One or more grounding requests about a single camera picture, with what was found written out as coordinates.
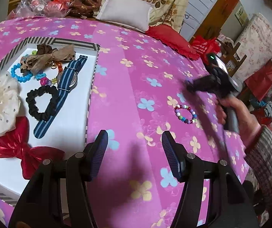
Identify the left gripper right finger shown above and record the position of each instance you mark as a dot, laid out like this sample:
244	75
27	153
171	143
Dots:
176	156

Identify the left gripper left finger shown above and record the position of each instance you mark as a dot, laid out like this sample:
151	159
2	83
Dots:
94	153

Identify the plaid sleeve right forearm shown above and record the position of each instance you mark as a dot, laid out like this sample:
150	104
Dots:
259	158

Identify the striped white jewelry tray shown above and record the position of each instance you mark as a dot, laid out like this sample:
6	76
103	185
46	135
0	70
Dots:
64	128

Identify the person's right hand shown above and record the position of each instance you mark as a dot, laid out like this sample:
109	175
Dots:
249	127

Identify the wooden chair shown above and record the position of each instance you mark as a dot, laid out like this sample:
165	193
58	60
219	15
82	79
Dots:
228	56

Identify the red shopping bag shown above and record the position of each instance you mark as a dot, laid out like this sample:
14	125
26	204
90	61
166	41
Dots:
205	46

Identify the red frilled cushion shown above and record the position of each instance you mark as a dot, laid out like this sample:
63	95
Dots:
171	38

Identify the pink floral bed sheet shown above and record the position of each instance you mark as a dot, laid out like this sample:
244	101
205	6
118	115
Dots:
137	94

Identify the black scrunchie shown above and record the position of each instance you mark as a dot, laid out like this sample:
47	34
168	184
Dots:
42	102

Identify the red shiny bow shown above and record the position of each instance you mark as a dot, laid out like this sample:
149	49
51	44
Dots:
14	144

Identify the cream polka dot scrunchie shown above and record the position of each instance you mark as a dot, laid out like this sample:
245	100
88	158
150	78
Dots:
9	102

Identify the brown ribbon bow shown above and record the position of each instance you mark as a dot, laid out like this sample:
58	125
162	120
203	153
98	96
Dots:
45	55

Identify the grey white small pillow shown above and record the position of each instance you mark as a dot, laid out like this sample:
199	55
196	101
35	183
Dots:
134	14

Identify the clear plastic bag of items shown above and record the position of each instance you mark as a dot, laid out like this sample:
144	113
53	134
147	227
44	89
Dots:
40	8

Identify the blue striped strap watch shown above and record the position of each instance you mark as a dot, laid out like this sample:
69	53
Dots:
66	81

